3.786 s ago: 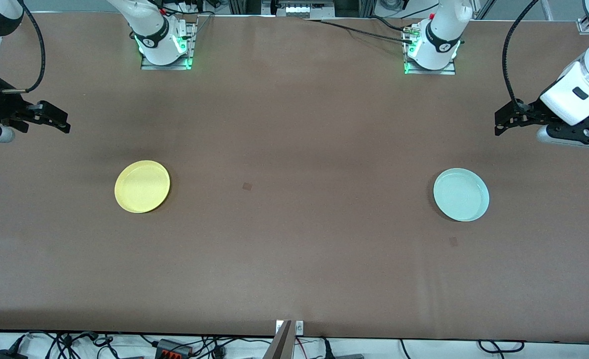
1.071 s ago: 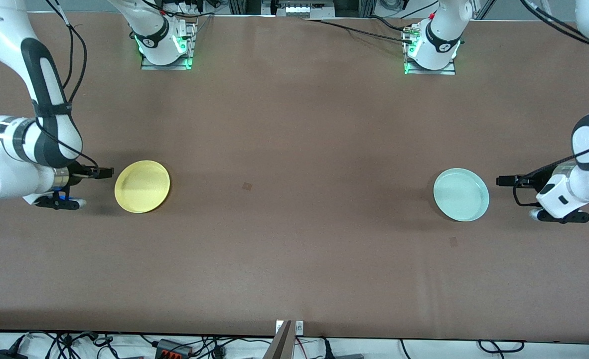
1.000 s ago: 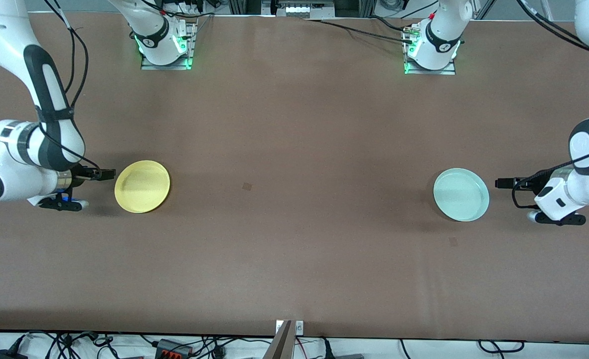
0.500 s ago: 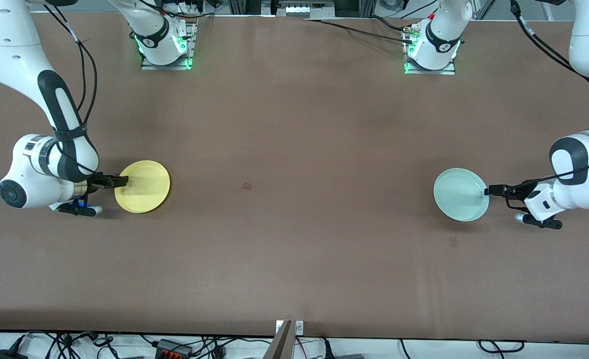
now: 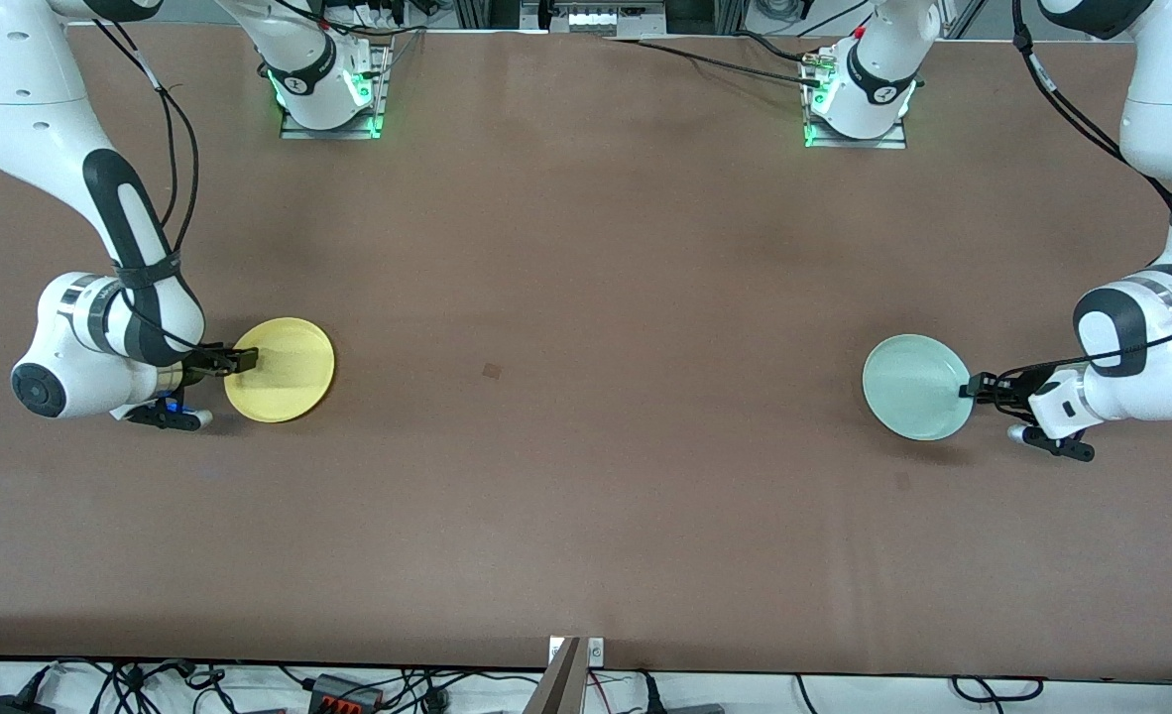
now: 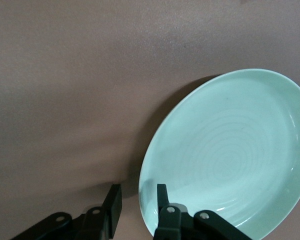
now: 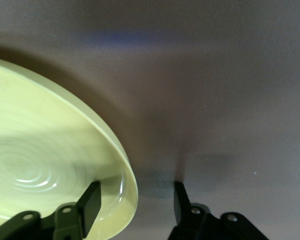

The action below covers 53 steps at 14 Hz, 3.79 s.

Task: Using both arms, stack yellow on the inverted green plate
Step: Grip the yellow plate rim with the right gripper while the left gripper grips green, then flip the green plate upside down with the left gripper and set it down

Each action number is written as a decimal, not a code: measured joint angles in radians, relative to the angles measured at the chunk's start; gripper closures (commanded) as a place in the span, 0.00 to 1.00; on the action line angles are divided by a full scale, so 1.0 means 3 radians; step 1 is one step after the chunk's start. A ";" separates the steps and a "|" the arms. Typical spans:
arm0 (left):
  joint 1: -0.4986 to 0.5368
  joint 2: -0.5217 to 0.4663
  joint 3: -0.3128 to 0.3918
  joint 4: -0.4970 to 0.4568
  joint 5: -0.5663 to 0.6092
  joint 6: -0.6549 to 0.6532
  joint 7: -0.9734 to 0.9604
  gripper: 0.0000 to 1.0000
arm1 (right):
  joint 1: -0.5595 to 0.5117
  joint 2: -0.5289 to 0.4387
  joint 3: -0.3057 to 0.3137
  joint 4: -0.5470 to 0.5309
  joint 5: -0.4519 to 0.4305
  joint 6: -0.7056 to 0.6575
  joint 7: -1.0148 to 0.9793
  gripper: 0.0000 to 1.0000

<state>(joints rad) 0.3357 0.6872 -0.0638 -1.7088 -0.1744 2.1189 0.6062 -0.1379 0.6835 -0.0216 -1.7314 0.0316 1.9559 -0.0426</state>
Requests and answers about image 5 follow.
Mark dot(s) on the pale green round plate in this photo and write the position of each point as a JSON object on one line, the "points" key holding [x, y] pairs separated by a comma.
{"points": [[913, 387]]}

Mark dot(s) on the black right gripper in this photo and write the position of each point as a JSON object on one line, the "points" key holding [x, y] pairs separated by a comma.
{"points": [[201, 367]]}

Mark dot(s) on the brown table cover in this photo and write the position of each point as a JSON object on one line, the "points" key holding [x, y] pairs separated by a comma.
{"points": [[586, 496]]}

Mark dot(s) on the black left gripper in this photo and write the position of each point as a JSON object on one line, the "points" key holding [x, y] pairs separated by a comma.
{"points": [[1004, 388]]}

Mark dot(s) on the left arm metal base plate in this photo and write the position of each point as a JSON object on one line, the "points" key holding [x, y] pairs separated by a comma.
{"points": [[859, 143]]}

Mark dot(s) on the grey terminal block device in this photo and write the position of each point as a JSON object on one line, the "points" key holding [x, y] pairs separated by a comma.
{"points": [[596, 20]]}

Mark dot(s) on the yellow round plate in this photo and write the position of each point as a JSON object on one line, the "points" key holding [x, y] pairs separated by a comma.
{"points": [[289, 382]]}

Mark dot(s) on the small metal edge bracket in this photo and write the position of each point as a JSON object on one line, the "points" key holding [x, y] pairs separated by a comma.
{"points": [[596, 652]]}

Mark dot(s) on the grey wedge-shaped bar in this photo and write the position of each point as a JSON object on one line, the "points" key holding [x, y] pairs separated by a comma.
{"points": [[558, 689]]}

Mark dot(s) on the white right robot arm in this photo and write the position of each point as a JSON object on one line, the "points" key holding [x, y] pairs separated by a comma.
{"points": [[11, 99]]}

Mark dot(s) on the black orange power strip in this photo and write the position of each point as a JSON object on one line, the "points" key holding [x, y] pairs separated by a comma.
{"points": [[343, 691]]}

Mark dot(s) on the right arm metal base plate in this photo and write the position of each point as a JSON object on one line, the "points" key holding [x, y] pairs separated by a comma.
{"points": [[333, 132]]}

